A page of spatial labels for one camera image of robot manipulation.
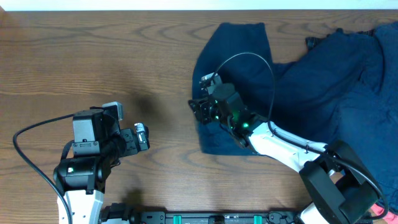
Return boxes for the navy blue shorts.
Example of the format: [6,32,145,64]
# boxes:
[191,22,299,156]

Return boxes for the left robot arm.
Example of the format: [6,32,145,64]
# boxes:
[53,105,150,223]

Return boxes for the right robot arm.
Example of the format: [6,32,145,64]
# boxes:
[188,83,382,223]

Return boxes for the black striped garment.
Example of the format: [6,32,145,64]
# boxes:
[305,29,376,51]

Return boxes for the navy blue garment pile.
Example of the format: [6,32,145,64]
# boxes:
[272,23,397,211]

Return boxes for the pink red garment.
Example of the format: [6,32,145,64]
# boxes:
[371,203,398,224]

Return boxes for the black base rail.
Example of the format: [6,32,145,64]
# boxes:
[97,203,302,224]

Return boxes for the left black cable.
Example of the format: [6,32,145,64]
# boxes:
[12,113,75,224]

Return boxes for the black cable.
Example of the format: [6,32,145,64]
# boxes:
[12,113,75,224]
[211,52,389,220]

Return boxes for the right black cable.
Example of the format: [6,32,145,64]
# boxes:
[211,52,389,220]

